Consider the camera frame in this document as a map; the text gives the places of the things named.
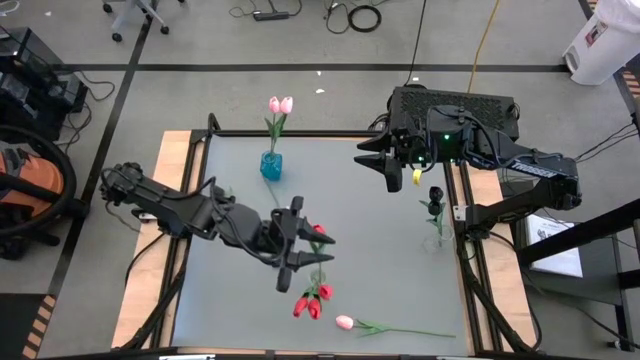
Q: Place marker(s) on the orange shop vacuum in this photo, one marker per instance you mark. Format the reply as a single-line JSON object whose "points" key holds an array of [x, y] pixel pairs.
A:
{"points": [[40, 175]]}

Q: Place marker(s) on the black power strip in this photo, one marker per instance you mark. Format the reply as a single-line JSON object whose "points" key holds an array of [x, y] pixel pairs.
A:
{"points": [[270, 15]]}

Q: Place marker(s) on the white paper sheet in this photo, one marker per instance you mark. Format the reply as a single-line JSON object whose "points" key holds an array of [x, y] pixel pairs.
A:
{"points": [[555, 250]]}

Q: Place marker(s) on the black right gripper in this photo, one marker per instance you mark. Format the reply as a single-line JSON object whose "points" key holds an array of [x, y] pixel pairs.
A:
{"points": [[412, 142]]}

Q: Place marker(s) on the wooden table side board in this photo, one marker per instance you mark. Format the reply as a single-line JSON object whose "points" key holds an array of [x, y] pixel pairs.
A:
{"points": [[500, 310], [170, 150]]}

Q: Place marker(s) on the pink artificial tulip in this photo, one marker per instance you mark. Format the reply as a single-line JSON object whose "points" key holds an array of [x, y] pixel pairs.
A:
{"points": [[345, 322], [286, 105], [274, 105]]}

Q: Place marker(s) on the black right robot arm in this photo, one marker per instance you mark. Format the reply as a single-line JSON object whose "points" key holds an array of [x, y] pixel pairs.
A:
{"points": [[530, 167]]}

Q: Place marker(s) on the yellow tag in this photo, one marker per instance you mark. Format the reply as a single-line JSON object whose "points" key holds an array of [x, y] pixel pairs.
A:
{"points": [[417, 177]]}

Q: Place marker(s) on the red artificial tulip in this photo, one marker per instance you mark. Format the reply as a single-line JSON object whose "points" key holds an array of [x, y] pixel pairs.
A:
{"points": [[314, 308], [319, 229], [300, 306], [325, 291]]}

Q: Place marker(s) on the orange black vacuum cleaner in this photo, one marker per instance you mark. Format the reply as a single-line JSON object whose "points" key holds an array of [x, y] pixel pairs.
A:
{"points": [[70, 185]]}

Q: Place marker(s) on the black aluminium table frame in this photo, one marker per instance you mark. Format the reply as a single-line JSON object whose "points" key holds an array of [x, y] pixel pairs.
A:
{"points": [[325, 133]]}

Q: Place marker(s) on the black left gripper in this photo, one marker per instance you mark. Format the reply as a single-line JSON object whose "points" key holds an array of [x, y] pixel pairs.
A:
{"points": [[280, 240]]}

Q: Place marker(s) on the white trash bin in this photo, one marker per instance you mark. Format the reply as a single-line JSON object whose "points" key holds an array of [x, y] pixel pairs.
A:
{"points": [[600, 55]]}

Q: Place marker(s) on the green plant leaves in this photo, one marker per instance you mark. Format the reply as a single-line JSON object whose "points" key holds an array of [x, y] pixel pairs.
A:
{"points": [[436, 192]]}

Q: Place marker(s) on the gray office chair base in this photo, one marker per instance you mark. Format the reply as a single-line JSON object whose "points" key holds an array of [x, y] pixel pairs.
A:
{"points": [[132, 12]]}

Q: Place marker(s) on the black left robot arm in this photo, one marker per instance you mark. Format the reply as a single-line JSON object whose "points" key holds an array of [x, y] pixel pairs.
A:
{"points": [[190, 212]]}

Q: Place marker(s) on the dark side table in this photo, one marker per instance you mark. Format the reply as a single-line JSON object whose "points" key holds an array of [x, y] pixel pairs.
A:
{"points": [[600, 225]]}

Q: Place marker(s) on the black electronics stack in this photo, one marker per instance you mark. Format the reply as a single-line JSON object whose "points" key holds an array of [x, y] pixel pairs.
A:
{"points": [[30, 85]]}

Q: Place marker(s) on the black vented computer tower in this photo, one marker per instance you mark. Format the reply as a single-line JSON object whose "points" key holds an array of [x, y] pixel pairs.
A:
{"points": [[480, 100]]}

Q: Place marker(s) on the teal textured glass vase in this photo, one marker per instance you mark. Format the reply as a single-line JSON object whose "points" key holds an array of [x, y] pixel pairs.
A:
{"points": [[271, 167]]}

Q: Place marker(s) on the black artificial tulip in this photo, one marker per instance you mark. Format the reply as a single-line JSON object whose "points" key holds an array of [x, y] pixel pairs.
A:
{"points": [[434, 207]]}

